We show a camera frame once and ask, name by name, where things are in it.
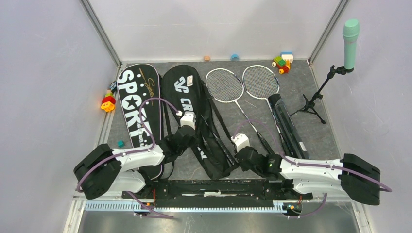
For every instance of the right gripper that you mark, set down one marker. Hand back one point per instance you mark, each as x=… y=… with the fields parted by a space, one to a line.
x=243 y=167

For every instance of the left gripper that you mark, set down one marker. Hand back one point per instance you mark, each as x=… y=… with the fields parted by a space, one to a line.
x=194 y=140

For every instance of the black shuttlecock tube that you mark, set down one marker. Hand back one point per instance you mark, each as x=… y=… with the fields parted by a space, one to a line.
x=291 y=141

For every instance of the black crossway racket bag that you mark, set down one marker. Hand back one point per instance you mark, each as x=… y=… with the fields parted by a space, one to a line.
x=183 y=87

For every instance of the white frame racket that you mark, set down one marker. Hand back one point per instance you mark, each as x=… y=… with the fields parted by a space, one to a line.
x=225 y=86

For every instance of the black sport racket bag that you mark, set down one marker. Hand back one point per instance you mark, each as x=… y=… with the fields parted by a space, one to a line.
x=135 y=84

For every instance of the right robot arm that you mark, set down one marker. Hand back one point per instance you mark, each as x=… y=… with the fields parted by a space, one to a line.
x=351 y=175

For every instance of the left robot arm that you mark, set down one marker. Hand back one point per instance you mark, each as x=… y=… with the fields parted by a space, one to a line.
x=116 y=170

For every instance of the teal cube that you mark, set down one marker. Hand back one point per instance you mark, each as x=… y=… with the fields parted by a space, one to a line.
x=120 y=143

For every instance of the black white shaft racket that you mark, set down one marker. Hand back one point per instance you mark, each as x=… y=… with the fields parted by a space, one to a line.
x=260 y=83

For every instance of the black microphone tripod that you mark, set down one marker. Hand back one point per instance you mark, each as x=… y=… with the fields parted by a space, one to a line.
x=309 y=104

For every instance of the red yellow toy blocks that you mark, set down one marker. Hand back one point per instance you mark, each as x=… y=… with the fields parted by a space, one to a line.
x=108 y=102

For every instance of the blue cylinder block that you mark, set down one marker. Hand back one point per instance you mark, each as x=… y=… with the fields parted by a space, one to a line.
x=234 y=57

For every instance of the green blue blocks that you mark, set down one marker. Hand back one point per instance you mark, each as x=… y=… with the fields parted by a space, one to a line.
x=283 y=62

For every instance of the green microphone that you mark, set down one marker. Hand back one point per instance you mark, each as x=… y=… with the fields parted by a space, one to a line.
x=351 y=31

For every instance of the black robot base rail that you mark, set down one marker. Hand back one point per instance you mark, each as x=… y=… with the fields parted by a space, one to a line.
x=219 y=193

